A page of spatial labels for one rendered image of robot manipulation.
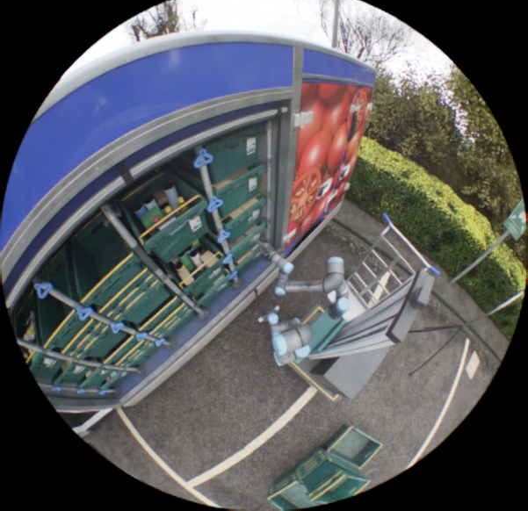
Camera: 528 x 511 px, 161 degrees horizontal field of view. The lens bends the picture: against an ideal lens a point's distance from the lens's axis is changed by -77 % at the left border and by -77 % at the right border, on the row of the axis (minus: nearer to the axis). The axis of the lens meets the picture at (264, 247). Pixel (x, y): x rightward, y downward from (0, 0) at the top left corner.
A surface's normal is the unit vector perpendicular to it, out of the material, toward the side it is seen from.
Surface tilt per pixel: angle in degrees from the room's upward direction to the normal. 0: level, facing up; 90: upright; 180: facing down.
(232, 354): 0
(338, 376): 0
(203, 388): 0
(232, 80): 90
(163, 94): 90
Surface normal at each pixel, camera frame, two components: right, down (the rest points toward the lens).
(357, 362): -0.01, -0.57
